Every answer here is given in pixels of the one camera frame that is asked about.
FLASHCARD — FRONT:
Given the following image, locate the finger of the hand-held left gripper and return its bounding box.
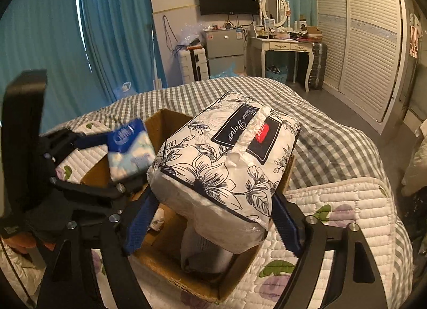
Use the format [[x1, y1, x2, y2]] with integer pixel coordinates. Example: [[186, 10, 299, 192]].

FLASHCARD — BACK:
[[49, 174, 149, 222], [41, 128, 112, 163]]

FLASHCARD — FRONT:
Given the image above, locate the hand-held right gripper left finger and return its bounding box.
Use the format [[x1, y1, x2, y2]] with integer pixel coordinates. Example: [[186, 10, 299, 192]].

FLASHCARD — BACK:
[[35, 194, 161, 309]]

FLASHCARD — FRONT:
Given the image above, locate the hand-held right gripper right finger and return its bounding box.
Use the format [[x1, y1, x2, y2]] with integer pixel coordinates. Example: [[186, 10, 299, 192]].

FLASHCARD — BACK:
[[271, 193, 388, 309]]

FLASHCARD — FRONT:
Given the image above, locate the small blue tissue pack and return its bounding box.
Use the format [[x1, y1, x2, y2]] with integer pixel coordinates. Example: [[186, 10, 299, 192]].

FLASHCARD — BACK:
[[107, 119, 157, 183]]

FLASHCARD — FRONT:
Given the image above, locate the brown cardboard box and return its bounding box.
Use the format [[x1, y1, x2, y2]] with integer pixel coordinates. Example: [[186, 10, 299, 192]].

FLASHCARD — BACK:
[[82, 108, 296, 303]]

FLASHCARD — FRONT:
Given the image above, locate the floral white tissue pack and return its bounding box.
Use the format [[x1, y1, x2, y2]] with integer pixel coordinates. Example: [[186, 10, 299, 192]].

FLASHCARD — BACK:
[[147, 92, 301, 255]]

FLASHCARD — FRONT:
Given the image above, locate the person's left hand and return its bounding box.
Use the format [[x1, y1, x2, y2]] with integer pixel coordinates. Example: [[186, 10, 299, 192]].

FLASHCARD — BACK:
[[5, 233, 38, 254]]

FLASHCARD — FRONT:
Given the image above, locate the small white packet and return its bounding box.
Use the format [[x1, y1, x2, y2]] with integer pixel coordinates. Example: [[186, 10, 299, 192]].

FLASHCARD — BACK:
[[149, 208, 166, 231]]

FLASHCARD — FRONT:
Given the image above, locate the clear bag with blue print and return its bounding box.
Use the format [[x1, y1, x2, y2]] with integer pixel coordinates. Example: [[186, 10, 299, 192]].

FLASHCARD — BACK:
[[114, 81, 135, 100]]

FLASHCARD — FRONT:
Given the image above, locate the grey cloth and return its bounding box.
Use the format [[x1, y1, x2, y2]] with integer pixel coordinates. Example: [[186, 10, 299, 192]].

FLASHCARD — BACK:
[[180, 218, 235, 275]]

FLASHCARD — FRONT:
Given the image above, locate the white pole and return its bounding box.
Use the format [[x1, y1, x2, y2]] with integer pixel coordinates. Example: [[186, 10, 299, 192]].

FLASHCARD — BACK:
[[152, 34, 162, 89]]

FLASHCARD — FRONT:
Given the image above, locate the grey checked bedsheet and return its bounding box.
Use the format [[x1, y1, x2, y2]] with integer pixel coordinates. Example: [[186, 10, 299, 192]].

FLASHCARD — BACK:
[[43, 76, 388, 196]]

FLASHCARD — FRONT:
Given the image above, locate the white suitcase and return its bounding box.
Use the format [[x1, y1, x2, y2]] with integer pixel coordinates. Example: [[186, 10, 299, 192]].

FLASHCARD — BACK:
[[177, 45, 209, 85]]

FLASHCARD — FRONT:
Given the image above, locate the white bedding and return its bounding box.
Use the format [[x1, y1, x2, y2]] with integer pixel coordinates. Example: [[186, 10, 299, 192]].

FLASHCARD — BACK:
[[401, 135, 427, 197]]

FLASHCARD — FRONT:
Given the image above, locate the clear plastic bag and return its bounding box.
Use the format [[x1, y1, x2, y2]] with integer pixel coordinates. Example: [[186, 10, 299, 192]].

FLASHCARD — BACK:
[[180, 24, 204, 50]]

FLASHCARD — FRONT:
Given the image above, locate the blue basket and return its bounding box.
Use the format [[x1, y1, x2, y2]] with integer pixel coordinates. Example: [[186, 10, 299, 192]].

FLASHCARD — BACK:
[[266, 65, 288, 84]]

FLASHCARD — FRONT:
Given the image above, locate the blue plastic bag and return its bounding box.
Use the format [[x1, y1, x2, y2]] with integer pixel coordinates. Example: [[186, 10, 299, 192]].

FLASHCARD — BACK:
[[210, 65, 246, 80]]

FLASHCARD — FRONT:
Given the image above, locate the grey mini fridge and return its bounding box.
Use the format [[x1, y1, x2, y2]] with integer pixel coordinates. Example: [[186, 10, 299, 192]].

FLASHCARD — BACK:
[[201, 29, 246, 80]]

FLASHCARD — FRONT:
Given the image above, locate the silver suitcase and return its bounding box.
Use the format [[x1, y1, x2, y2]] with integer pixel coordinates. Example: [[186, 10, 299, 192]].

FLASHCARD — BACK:
[[306, 41, 328, 91]]

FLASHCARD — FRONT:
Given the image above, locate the white dressing table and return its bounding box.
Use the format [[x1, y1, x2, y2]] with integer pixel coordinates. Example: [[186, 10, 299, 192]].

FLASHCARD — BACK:
[[248, 35, 316, 93]]

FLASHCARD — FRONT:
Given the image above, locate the red flat box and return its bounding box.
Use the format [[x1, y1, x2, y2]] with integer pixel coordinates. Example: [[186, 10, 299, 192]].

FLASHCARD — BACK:
[[295, 27, 323, 43]]

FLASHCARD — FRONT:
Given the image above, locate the white louvred wardrobe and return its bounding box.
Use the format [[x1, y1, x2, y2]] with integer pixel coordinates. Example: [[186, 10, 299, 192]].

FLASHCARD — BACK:
[[312, 0, 418, 126]]

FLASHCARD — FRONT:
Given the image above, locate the white oval mirror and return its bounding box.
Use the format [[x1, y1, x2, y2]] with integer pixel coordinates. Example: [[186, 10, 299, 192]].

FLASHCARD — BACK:
[[261, 0, 291, 28]]

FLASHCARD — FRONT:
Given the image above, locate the hanging pink garment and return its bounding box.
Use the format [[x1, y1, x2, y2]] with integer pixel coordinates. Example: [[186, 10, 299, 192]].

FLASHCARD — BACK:
[[409, 14, 423, 58]]

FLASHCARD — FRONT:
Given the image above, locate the black hanging cable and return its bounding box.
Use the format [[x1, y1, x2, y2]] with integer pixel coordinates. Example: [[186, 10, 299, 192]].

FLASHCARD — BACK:
[[162, 15, 179, 54]]

